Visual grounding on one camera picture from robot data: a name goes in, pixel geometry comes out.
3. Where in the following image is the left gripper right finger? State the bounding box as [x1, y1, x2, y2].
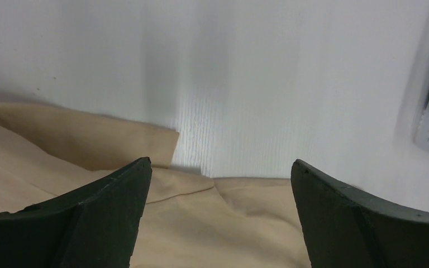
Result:
[290, 159, 429, 267]

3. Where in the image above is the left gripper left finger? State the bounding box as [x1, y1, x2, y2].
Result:
[0, 157, 152, 267]

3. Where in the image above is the beige t shirt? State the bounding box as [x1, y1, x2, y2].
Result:
[0, 103, 311, 267]

